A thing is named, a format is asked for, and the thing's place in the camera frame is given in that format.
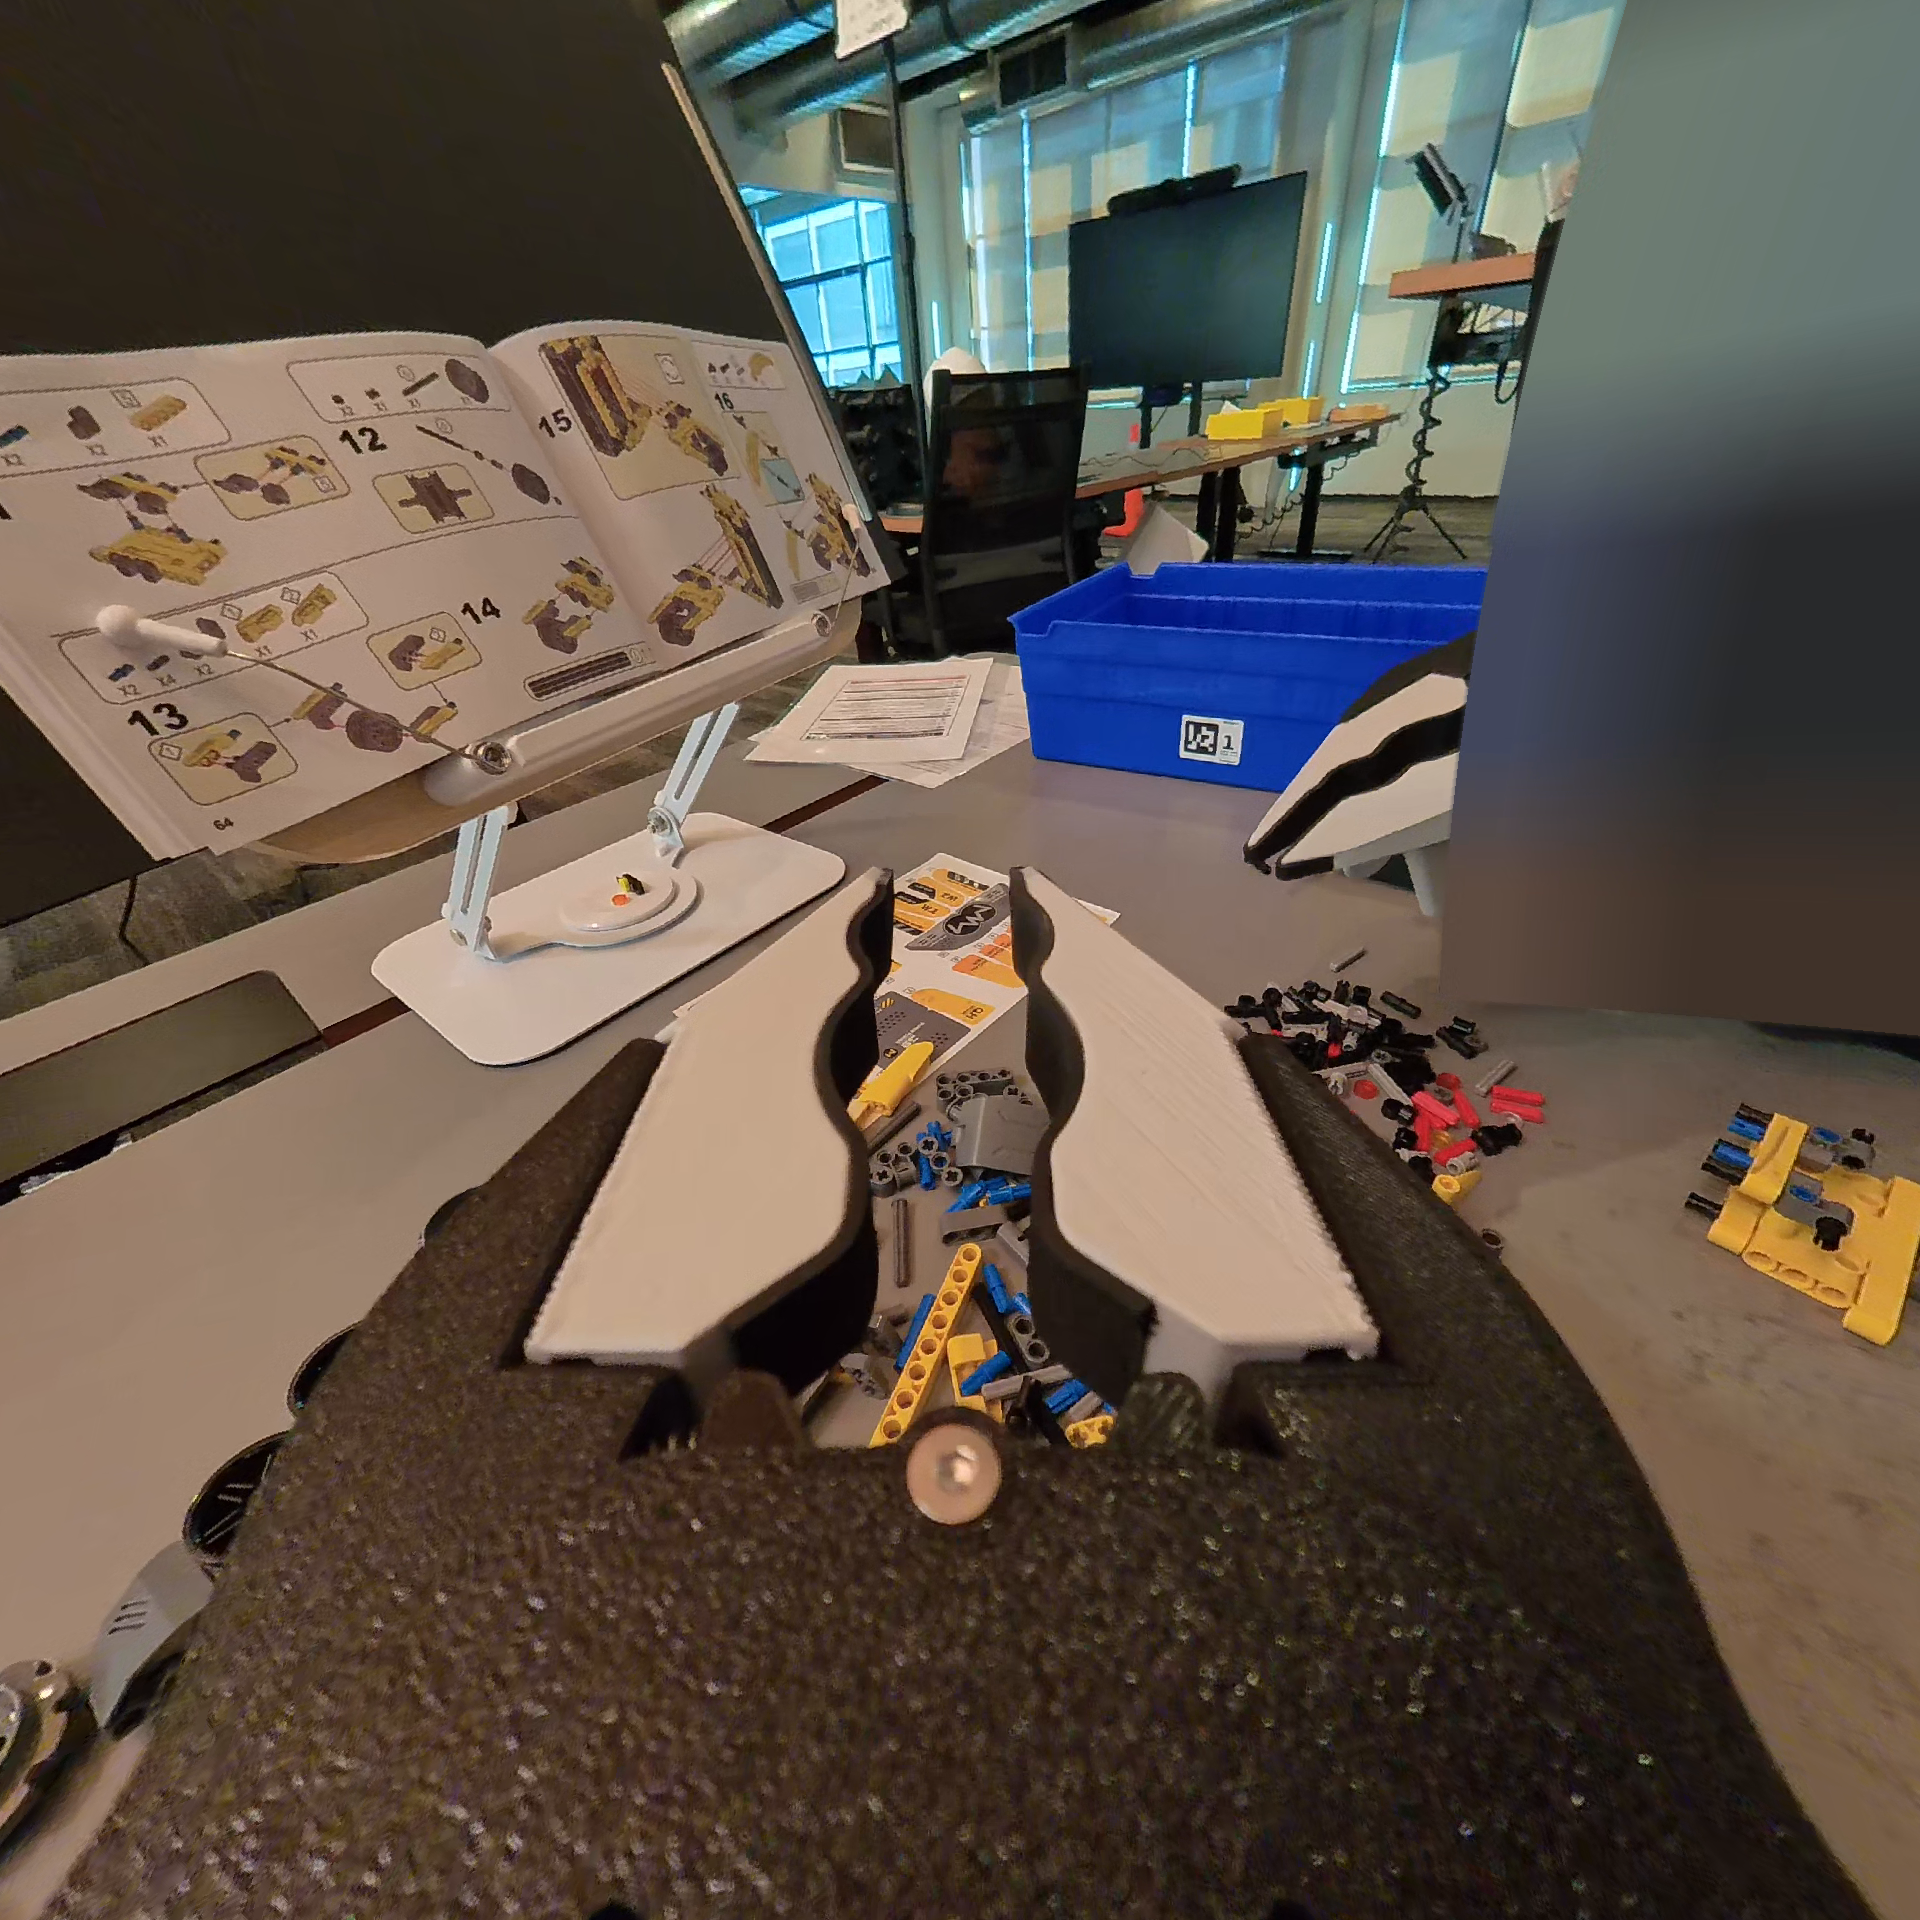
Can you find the long wooden desk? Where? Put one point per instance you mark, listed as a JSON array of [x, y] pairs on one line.
[[1198, 458]]

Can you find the black webcam bar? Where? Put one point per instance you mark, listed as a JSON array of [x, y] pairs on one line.
[[1175, 185]]

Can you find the toy instruction booklet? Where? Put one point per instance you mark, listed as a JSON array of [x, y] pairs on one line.
[[378, 524]]

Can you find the blue plastic bin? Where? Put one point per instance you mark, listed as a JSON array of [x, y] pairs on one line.
[[1112, 673]]

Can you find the black monitor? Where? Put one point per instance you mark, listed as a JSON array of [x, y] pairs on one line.
[[301, 153]]

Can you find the black tripod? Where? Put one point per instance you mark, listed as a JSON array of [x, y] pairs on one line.
[[1421, 465]]

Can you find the yellow plastic bin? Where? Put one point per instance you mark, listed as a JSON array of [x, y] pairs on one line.
[[1260, 419]]

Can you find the yellow partly built toy model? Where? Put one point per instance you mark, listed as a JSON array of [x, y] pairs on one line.
[[1800, 1238]]

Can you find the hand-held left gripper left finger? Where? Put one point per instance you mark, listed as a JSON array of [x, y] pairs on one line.
[[720, 1172]]

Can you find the thin black light stand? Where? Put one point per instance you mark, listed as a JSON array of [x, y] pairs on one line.
[[895, 303]]

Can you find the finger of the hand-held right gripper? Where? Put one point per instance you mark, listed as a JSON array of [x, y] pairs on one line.
[[1379, 810], [1390, 721]]

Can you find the white book stand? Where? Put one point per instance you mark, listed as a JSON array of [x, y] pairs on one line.
[[720, 886]]

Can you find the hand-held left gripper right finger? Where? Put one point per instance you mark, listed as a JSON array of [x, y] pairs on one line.
[[1198, 1172]]

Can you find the black office chair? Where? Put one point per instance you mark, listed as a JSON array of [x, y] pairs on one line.
[[998, 495]]

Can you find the yellow grey sticker sheet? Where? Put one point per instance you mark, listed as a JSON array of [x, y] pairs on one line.
[[961, 931]]

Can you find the pile of toy building bricks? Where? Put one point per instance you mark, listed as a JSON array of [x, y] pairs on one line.
[[961, 1200]]

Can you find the printed paper sheets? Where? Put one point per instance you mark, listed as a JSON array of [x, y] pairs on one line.
[[886, 713]]

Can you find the heap of small toy pins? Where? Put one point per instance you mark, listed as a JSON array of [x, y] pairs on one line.
[[1396, 1079]]

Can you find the black television screen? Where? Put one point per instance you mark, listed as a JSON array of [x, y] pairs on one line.
[[1187, 285]]

